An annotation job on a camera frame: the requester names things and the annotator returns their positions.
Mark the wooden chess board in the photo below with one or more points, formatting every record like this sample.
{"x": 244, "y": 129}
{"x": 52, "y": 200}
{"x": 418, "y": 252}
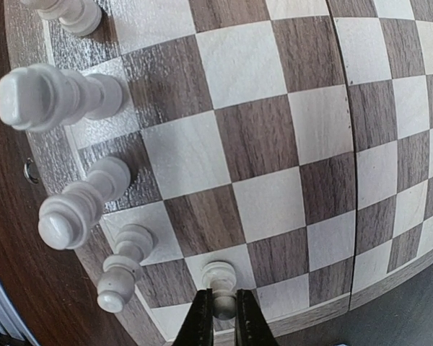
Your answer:
{"x": 292, "y": 139}

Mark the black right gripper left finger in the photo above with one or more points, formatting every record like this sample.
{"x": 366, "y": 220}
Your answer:
{"x": 198, "y": 326}

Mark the white chess king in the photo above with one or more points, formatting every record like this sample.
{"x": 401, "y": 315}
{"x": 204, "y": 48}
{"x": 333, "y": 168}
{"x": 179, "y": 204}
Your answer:
{"x": 40, "y": 97}

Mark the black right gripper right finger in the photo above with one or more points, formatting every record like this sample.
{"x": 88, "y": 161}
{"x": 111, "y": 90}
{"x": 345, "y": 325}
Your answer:
{"x": 251, "y": 327}

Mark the white chess bishop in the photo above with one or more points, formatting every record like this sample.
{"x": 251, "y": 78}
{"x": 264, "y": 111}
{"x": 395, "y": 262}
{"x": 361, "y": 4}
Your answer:
{"x": 122, "y": 270}
{"x": 78, "y": 17}

